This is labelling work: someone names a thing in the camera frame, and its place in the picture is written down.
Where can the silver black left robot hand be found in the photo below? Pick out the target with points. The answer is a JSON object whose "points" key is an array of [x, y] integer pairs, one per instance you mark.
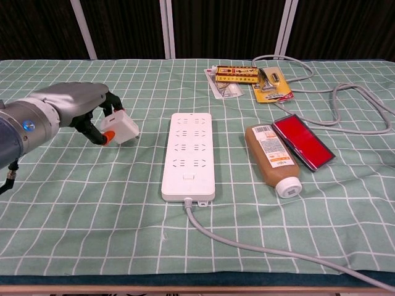
{"points": [[77, 100]]}

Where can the white plug adapter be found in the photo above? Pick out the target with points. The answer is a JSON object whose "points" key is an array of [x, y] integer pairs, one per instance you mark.
{"points": [[123, 126]]}

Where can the blue grey left robot arm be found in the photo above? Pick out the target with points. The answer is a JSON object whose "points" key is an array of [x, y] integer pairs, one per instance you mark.
{"points": [[18, 132]]}

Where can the white power strip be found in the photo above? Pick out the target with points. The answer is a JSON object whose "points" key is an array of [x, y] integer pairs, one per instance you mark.
{"points": [[188, 182]]}

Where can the green white checked tablecloth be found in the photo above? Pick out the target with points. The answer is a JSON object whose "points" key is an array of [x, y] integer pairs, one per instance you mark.
{"points": [[92, 200]]}

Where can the clear white blister pack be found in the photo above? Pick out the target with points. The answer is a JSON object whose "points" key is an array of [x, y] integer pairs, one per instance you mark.
{"points": [[228, 91]]}

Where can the yellow red printed box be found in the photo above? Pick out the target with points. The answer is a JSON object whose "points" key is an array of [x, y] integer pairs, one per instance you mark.
{"points": [[236, 74]]}

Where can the yellow razor blister pack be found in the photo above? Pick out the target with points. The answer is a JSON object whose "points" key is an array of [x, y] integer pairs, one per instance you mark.
{"points": [[271, 92]]}

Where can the brown sauce bottle white cap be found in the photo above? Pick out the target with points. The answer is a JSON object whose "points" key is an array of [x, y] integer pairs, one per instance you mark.
{"points": [[277, 172]]}

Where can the red black rectangular case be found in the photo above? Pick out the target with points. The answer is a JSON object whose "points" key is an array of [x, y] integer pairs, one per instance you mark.
{"points": [[301, 138]]}

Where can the white partition frame post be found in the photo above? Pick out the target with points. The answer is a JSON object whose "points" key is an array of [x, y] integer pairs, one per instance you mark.
{"points": [[168, 27], [287, 27], [83, 27]]}

